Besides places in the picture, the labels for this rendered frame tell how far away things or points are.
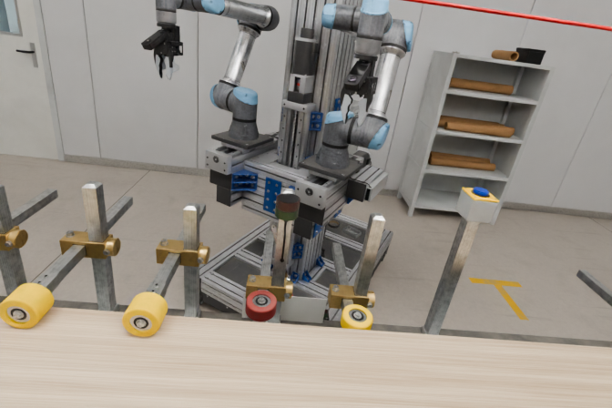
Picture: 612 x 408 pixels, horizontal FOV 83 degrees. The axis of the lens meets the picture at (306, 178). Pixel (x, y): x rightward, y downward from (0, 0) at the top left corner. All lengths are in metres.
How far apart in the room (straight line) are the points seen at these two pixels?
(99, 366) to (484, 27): 3.70
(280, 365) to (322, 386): 0.10
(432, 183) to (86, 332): 3.58
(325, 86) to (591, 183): 3.87
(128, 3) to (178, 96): 0.87
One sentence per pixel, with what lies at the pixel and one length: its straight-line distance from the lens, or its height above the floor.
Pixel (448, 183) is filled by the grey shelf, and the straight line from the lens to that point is 4.11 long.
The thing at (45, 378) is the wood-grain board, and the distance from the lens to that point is 0.90.
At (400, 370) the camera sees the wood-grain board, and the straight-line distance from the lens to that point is 0.90.
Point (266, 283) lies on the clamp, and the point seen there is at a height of 0.87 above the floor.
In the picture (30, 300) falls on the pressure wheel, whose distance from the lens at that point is 0.96.
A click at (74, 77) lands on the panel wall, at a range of 4.08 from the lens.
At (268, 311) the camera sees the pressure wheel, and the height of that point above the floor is 0.91.
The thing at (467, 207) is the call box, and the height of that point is 1.19.
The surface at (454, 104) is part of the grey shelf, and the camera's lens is 3.84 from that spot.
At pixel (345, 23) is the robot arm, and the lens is 1.19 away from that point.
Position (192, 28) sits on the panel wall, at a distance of 3.58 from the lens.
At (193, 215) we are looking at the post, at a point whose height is 1.08.
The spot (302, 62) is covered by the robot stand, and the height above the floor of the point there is 1.43.
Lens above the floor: 1.56
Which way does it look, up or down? 23 degrees down
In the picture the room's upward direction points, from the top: 8 degrees clockwise
